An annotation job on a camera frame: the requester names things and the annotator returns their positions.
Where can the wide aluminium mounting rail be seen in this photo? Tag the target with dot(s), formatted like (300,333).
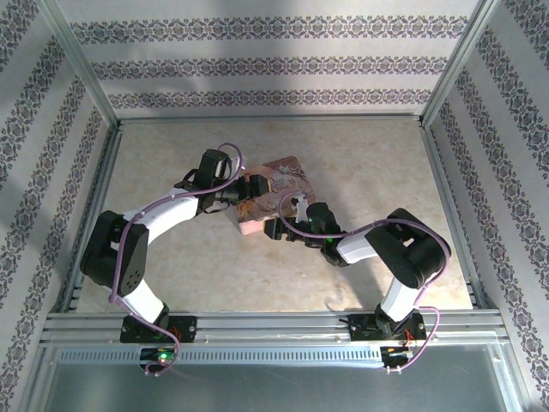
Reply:
(274,326)

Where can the grey metal sheet panel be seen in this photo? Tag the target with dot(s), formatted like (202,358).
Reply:
(274,390)

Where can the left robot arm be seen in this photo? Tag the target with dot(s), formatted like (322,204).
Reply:
(111,257)

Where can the aluminium frame rail, short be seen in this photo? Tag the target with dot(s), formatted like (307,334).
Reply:
(270,118)

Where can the aluminium frame side rail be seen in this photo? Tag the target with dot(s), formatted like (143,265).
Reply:
(97,206)
(451,206)

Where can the aluminium frame corner post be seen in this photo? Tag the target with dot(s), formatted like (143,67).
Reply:
(455,60)
(81,60)

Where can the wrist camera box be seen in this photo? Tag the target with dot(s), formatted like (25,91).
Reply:
(301,200)
(225,167)

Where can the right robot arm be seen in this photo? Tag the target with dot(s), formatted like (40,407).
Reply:
(412,253)

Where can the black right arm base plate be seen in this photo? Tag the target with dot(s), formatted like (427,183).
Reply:
(362,328)

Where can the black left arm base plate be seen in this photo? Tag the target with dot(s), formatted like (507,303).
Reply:
(188,328)

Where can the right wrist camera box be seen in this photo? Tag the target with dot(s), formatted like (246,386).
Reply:
(301,200)

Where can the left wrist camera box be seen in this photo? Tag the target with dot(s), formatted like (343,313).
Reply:
(225,167)

